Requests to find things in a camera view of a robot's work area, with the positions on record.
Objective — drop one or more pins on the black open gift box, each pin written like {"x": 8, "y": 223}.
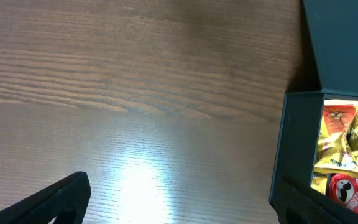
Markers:
{"x": 328, "y": 69}

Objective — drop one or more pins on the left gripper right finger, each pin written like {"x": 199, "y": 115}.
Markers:
{"x": 296, "y": 203}

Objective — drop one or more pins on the yellow biscuit packet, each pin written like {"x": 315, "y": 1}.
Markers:
{"x": 320, "y": 182}

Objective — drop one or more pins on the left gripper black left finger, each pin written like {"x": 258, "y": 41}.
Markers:
{"x": 65, "y": 201}

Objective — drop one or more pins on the red Pringles can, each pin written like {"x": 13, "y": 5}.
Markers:
{"x": 343, "y": 189}

